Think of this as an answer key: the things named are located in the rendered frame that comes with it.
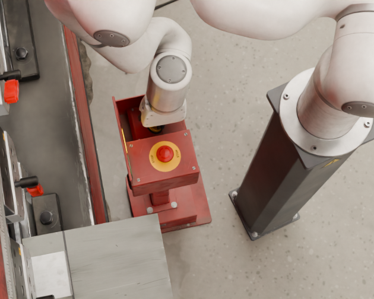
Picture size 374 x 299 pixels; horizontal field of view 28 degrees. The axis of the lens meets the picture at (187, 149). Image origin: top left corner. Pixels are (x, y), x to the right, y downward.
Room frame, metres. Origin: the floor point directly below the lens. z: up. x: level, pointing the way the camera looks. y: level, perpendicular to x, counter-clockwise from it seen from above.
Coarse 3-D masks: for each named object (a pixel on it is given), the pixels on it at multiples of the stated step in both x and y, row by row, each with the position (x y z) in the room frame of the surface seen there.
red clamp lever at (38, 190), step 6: (24, 180) 0.26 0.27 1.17; (30, 180) 0.26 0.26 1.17; (36, 180) 0.26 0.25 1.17; (18, 186) 0.25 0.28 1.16; (24, 186) 0.25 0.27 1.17; (30, 186) 0.25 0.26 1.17; (36, 186) 0.26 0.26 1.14; (30, 192) 0.25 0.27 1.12; (36, 192) 0.25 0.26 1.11; (42, 192) 0.26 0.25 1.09
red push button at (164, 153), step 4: (160, 148) 0.44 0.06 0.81; (164, 148) 0.44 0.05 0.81; (168, 148) 0.44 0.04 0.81; (156, 152) 0.43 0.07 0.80; (160, 152) 0.43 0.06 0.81; (164, 152) 0.43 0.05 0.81; (168, 152) 0.43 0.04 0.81; (172, 152) 0.43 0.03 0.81; (160, 156) 0.42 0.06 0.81; (164, 156) 0.42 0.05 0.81; (168, 156) 0.42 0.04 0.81; (172, 156) 0.42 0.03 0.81; (160, 160) 0.41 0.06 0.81; (164, 160) 0.41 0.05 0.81; (168, 160) 0.41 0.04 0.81
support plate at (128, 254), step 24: (144, 216) 0.25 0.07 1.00; (24, 240) 0.18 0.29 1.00; (48, 240) 0.18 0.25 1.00; (72, 240) 0.19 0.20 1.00; (96, 240) 0.19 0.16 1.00; (120, 240) 0.20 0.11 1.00; (144, 240) 0.20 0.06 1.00; (72, 264) 0.14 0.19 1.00; (96, 264) 0.15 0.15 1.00; (120, 264) 0.15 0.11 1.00; (144, 264) 0.16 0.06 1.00; (96, 288) 0.10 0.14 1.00; (120, 288) 0.11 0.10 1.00; (144, 288) 0.11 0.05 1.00; (168, 288) 0.11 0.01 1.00
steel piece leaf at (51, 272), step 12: (60, 252) 0.16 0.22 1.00; (36, 264) 0.14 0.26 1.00; (48, 264) 0.14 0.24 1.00; (60, 264) 0.14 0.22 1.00; (36, 276) 0.11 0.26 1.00; (48, 276) 0.12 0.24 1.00; (60, 276) 0.12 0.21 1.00; (36, 288) 0.09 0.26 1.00; (48, 288) 0.09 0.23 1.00; (60, 288) 0.10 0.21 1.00
